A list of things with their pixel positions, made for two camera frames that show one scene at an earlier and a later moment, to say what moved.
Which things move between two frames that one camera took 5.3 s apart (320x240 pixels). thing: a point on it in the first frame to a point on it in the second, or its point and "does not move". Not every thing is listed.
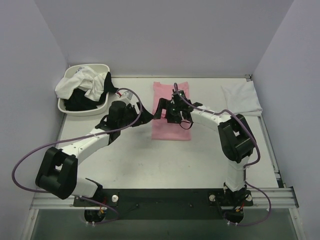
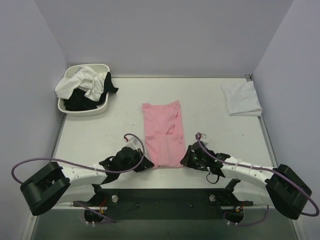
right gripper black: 166,111 to 191,155
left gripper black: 137,114 to 140,160
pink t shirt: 163,90 to 164,135
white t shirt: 242,98 does not move
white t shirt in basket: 84,79 does not move
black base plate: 168,204 does not move
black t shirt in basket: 78,101 does not move
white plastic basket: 71,69 does not move
